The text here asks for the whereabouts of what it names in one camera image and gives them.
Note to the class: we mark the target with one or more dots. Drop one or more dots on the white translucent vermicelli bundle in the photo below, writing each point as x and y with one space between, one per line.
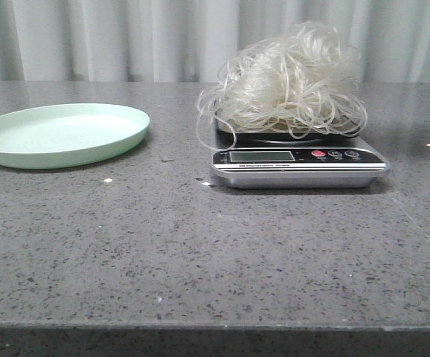
296 84

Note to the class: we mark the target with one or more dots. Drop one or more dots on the silver black kitchen scale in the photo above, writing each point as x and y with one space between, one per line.
278 161

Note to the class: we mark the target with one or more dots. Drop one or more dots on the light green round plate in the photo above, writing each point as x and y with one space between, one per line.
69 135

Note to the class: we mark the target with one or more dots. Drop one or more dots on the white pleated curtain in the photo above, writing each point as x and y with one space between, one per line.
188 41

